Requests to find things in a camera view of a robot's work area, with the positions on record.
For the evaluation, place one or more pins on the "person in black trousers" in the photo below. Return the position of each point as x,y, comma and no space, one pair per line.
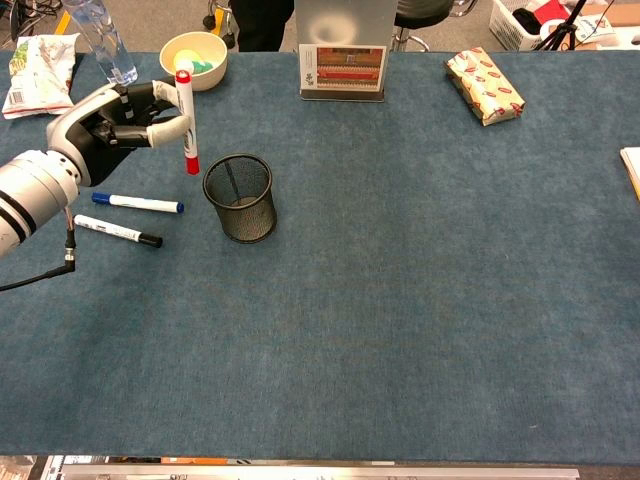
265,25

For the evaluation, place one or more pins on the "small green white bottle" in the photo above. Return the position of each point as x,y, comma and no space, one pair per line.
204,66

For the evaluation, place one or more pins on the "printed red pattern card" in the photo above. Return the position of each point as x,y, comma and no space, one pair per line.
345,67

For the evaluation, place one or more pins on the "white plastic basket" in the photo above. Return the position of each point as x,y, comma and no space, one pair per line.
505,27

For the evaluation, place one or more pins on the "clear plastic water bottle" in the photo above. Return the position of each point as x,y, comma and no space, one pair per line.
112,55

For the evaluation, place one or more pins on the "white bag blue print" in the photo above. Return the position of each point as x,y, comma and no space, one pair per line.
595,27

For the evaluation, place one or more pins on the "blue whiteboard marker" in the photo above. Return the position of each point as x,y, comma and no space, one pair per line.
140,203

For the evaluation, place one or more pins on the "black whiteboard marker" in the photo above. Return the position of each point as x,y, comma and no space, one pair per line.
110,229

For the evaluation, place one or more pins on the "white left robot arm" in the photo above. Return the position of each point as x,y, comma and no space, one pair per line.
25,190

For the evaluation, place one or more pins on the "chrome stool with castors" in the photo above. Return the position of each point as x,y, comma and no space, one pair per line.
228,39

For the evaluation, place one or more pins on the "cream round bowl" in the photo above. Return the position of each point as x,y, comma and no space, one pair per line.
210,75

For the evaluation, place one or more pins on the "black bag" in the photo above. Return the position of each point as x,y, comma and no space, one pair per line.
525,20

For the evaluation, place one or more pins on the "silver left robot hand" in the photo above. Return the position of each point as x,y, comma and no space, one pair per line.
75,125

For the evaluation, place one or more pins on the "black cylindrical pen cup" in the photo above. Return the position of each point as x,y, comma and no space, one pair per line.
250,227

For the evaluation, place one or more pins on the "blue felt table mat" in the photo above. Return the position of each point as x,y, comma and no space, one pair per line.
400,250

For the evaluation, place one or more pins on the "white printed snack bag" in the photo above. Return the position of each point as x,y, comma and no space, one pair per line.
40,80

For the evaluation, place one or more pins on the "yellow ball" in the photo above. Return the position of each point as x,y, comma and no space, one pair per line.
189,55

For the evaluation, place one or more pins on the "red whiteboard marker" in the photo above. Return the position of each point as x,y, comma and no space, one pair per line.
188,147

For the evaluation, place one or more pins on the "aluminium profile rail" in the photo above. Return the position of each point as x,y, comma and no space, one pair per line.
300,472

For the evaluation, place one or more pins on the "brown cardboard box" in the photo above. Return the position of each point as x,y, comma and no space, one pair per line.
620,12

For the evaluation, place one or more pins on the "black tripod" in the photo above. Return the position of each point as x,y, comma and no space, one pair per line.
562,31

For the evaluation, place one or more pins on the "red flat item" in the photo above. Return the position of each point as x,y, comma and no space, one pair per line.
550,10

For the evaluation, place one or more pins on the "black seat chrome stool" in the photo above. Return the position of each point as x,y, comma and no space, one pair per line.
420,10

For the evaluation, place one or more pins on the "tan cardboard box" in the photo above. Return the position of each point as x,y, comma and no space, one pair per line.
345,25

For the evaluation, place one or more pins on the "red print wrapped package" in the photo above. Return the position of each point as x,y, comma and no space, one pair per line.
485,87

